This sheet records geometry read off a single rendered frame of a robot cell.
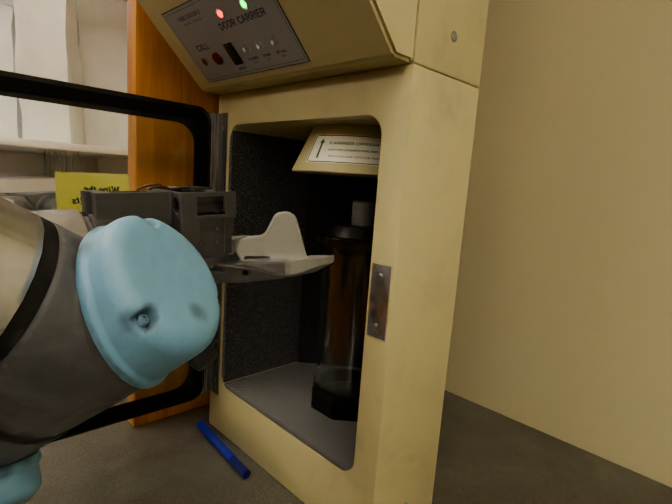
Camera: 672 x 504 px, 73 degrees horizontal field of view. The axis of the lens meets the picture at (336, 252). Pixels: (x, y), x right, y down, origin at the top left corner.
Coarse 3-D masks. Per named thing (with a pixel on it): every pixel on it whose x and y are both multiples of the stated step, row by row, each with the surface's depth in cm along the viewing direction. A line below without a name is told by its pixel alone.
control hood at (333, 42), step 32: (160, 0) 49; (288, 0) 38; (320, 0) 37; (352, 0) 35; (384, 0) 35; (416, 0) 37; (160, 32) 54; (320, 32) 39; (352, 32) 37; (384, 32) 36; (192, 64) 55; (320, 64) 42; (352, 64) 40; (384, 64) 39
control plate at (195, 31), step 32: (192, 0) 46; (224, 0) 43; (256, 0) 40; (192, 32) 50; (224, 32) 47; (256, 32) 44; (288, 32) 41; (224, 64) 51; (256, 64) 48; (288, 64) 45
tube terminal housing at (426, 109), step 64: (448, 0) 40; (448, 64) 41; (256, 128) 60; (384, 128) 41; (448, 128) 43; (384, 192) 41; (448, 192) 45; (384, 256) 42; (448, 256) 47; (448, 320) 49; (384, 384) 42; (256, 448) 59; (384, 448) 44
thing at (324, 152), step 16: (320, 128) 52; (336, 128) 50; (352, 128) 49; (368, 128) 49; (320, 144) 50; (336, 144) 49; (352, 144) 49; (368, 144) 48; (304, 160) 52; (320, 160) 50; (336, 160) 48; (352, 160) 48; (368, 160) 48; (352, 176) 64; (368, 176) 64
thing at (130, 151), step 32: (0, 96) 44; (0, 128) 44; (32, 128) 46; (64, 128) 48; (96, 128) 50; (128, 128) 52; (160, 128) 55; (0, 160) 45; (32, 160) 46; (64, 160) 48; (96, 160) 50; (128, 160) 53; (160, 160) 55; (192, 160) 58; (0, 192) 45; (32, 192) 47; (64, 192) 49; (160, 384) 60
